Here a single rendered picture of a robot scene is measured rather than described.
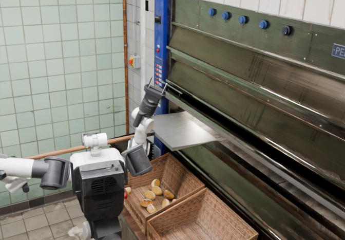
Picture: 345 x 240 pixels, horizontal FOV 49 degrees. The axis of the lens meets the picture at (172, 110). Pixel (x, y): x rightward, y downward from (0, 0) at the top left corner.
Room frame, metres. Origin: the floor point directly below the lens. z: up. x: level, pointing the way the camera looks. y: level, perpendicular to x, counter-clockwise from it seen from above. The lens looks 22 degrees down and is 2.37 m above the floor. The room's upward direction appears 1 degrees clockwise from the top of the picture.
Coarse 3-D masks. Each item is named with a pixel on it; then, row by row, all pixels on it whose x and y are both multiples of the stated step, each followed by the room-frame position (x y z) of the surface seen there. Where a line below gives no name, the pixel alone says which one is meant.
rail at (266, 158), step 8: (160, 88) 2.70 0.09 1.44; (184, 104) 2.39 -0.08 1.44; (208, 120) 2.13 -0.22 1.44; (224, 128) 2.00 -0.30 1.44; (232, 136) 1.92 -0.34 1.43; (248, 144) 1.81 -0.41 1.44; (256, 152) 1.74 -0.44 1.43; (272, 160) 1.65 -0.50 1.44; (280, 168) 1.59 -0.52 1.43; (296, 176) 1.51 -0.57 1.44; (304, 184) 1.46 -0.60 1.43; (320, 192) 1.38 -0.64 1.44; (328, 200) 1.34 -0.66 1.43; (336, 200) 1.33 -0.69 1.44; (344, 208) 1.28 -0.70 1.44
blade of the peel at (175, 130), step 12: (156, 120) 2.69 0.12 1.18; (168, 120) 2.69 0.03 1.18; (180, 120) 2.70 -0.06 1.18; (156, 132) 2.48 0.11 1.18; (168, 132) 2.48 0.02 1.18; (180, 132) 2.49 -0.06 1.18; (192, 132) 2.49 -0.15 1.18; (204, 132) 2.49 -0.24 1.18; (168, 144) 2.25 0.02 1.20; (180, 144) 2.30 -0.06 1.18; (192, 144) 2.28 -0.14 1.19
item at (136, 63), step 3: (132, 57) 3.34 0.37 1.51; (135, 57) 3.32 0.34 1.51; (138, 57) 3.33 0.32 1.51; (135, 60) 3.31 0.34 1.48; (138, 60) 3.33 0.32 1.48; (132, 63) 3.33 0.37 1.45; (135, 63) 3.31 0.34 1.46; (138, 63) 3.33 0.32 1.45; (132, 66) 3.33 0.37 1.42; (135, 66) 3.31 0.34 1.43; (138, 66) 3.33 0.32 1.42
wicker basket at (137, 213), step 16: (160, 160) 2.75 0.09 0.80; (176, 160) 2.67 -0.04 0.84; (128, 176) 2.61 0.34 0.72; (144, 176) 2.68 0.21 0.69; (160, 176) 2.75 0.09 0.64; (176, 176) 2.61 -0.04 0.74; (192, 176) 2.45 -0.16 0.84; (144, 192) 2.59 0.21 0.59; (176, 192) 2.54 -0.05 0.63; (192, 192) 2.26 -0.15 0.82; (128, 208) 2.35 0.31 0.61; (144, 208) 2.38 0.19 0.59; (160, 208) 2.16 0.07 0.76; (144, 224) 2.10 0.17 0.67
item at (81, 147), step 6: (114, 138) 2.31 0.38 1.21; (120, 138) 2.32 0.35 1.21; (126, 138) 2.33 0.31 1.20; (60, 150) 2.13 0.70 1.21; (66, 150) 2.14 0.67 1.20; (72, 150) 2.15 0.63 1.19; (78, 150) 2.17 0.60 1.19; (30, 156) 2.04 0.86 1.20; (36, 156) 2.05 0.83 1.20; (42, 156) 2.07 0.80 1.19
